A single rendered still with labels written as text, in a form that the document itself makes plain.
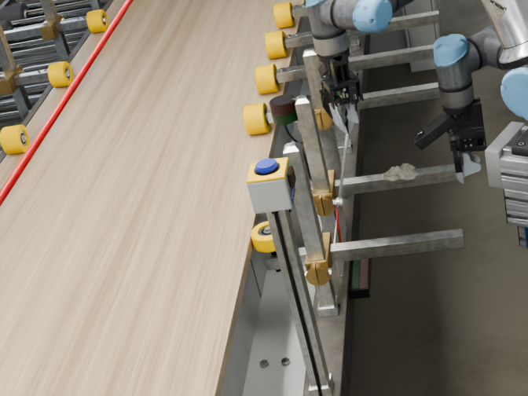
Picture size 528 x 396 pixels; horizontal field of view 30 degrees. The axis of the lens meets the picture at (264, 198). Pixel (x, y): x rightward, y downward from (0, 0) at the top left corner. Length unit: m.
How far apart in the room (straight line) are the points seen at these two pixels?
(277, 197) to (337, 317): 0.55
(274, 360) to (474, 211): 1.69
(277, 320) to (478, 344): 0.96
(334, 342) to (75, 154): 1.02
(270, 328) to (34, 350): 0.60
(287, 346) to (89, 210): 0.61
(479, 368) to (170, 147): 1.16
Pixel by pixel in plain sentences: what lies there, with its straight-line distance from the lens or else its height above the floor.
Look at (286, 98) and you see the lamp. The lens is 2.24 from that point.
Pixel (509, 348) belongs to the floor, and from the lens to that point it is 3.14.
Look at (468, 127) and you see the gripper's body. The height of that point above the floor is 0.96.
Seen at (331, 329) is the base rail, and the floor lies 0.70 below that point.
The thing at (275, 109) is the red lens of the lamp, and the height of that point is 1.11.
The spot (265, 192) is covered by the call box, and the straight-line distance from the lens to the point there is 1.72.
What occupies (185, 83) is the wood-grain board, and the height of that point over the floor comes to 0.90.
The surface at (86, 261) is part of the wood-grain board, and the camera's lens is 2.27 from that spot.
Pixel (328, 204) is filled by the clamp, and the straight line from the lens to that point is 2.31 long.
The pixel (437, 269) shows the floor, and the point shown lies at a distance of 3.50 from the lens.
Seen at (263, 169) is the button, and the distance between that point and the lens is 1.72.
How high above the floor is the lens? 2.03
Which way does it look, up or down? 29 degrees down
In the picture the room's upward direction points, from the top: 14 degrees counter-clockwise
